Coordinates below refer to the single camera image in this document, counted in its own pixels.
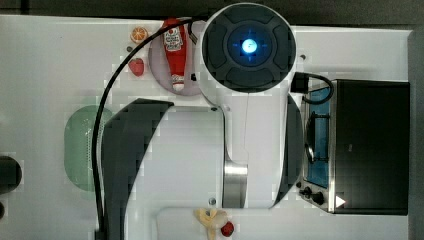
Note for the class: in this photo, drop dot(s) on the green plastic strainer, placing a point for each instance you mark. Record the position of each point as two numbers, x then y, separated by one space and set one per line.
78 147

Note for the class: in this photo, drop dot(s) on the black object at table edge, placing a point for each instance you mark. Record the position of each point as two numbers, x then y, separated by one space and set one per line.
10 174

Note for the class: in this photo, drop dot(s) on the small red fruit toy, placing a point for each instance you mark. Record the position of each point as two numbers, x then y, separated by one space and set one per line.
228 229

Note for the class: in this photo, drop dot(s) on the peeled banana toy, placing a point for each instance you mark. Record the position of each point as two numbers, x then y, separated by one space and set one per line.
212 220

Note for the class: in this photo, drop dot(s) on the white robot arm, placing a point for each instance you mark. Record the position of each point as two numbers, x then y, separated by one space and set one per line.
241 147

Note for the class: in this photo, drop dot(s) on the red strawberry toy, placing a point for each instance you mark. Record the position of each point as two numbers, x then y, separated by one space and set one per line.
136 66

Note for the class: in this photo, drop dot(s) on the grey round plate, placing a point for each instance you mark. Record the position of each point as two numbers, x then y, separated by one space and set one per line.
159 64

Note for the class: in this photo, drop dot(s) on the black toaster oven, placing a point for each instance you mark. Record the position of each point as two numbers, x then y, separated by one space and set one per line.
356 157

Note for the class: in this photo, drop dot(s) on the red ketchup bottle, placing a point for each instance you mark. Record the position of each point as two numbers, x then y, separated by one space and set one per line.
175 46

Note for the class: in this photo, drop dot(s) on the orange slice toy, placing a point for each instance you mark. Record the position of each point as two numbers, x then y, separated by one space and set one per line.
138 34

